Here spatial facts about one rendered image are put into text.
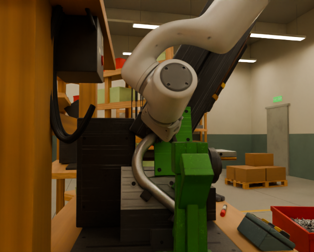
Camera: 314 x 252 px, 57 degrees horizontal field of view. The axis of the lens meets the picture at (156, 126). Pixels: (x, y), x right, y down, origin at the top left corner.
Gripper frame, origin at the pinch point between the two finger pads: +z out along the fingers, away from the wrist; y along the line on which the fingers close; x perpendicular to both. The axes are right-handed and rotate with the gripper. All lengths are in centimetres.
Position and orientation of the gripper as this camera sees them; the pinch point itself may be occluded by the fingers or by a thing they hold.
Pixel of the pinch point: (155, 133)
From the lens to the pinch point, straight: 83.0
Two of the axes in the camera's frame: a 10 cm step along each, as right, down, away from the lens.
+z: -1.2, 3.5, 9.3
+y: -7.2, -6.7, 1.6
